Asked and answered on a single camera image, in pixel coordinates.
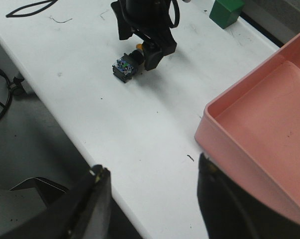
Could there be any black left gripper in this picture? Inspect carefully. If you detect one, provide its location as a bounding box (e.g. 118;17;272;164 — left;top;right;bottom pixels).
110;0;177;71

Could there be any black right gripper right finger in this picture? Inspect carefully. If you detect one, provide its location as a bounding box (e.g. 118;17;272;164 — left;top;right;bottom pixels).
197;153;300;239

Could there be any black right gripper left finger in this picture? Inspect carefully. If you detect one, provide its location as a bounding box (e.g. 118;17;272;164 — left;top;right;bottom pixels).
35;165;110;239

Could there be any yellow push button switch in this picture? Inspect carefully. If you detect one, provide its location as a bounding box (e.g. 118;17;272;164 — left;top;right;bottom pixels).
112;43;145;83

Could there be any right green cube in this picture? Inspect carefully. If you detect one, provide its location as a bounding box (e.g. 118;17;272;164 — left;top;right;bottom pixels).
209;0;245;29

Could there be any pink plastic bin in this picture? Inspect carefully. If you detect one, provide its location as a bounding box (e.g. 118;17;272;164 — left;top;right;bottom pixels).
195;33;300;224

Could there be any black cable on table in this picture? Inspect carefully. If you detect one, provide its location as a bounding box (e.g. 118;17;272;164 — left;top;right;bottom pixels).
5;0;58;18

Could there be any black cable under table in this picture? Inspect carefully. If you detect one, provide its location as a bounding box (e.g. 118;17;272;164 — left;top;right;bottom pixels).
0;63;26;129

